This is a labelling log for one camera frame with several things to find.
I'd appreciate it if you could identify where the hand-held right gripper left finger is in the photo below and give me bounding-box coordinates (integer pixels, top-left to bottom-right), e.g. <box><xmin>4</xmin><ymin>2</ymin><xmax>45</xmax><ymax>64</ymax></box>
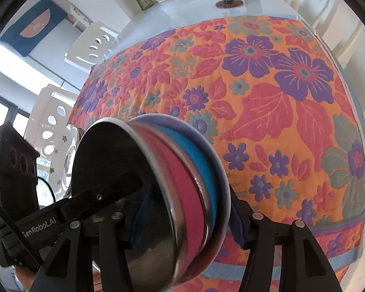
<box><xmin>27</xmin><ymin>189</ymin><xmax>154</xmax><ymax>292</ymax></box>

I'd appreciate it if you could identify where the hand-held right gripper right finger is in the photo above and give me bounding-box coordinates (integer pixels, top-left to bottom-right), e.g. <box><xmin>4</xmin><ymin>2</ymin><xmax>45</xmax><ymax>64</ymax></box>
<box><xmin>229</xmin><ymin>189</ymin><xmax>344</xmax><ymax>292</ymax></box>

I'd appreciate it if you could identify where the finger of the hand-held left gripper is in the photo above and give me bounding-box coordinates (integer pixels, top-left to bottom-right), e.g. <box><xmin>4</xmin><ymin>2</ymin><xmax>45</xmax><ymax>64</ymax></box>
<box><xmin>62</xmin><ymin>172</ymin><xmax>143</xmax><ymax>222</ymax></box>

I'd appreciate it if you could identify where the pink patterned bowl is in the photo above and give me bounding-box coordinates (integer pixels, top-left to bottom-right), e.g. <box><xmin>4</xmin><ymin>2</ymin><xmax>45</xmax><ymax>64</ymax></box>
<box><xmin>134</xmin><ymin>113</ymin><xmax>232</xmax><ymax>280</ymax></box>

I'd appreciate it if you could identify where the white floral square plate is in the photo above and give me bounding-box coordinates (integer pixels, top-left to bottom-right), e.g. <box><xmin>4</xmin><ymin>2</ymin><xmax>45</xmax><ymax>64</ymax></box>
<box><xmin>50</xmin><ymin>126</ymin><xmax>82</xmax><ymax>201</ymax></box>

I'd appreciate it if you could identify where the person's left hand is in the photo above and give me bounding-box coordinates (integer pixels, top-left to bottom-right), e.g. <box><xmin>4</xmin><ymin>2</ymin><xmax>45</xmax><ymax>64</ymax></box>
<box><xmin>15</xmin><ymin>265</ymin><xmax>40</xmax><ymax>285</ymax></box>

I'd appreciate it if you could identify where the white plastic chair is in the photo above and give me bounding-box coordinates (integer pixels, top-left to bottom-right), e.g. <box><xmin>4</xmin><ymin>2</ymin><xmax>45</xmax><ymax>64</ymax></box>
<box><xmin>24</xmin><ymin>83</ymin><xmax>80</xmax><ymax>195</ymax></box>
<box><xmin>64</xmin><ymin>21</ymin><xmax>122</xmax><ymax>74</ymax></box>
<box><xmin>298</xmin><ymin>0</ymin><xmax>365</xmax><ymax>73</ymax></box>

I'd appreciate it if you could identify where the orange floral tablecloth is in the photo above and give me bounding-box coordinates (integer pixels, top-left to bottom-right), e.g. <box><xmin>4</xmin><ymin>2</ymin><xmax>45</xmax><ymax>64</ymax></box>
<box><xmin>67</xmin><ymin>15</ymin><xmax>365</xmax><ymax>292</ymax></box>

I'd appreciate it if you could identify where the white refrigerator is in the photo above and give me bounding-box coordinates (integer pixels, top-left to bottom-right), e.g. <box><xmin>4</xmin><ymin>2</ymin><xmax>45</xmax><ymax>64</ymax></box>
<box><xmin>0</xmin><ymin>0</ymin><xmax>95</xmax><ymax>92</ymax></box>

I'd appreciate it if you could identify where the blue cloth cover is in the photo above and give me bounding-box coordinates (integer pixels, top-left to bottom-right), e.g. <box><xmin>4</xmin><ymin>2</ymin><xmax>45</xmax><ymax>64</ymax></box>
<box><xmin>0</xmin><ymin>0</ymin><xmax>68</xmax><ymax>58</ymax></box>

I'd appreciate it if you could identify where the black cable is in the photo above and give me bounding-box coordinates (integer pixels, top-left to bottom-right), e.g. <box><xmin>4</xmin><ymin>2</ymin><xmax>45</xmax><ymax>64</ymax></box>
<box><xmin>36</xmin><ymin>176</ymin><xmax>58</xmax><ymax>204</ymax></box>

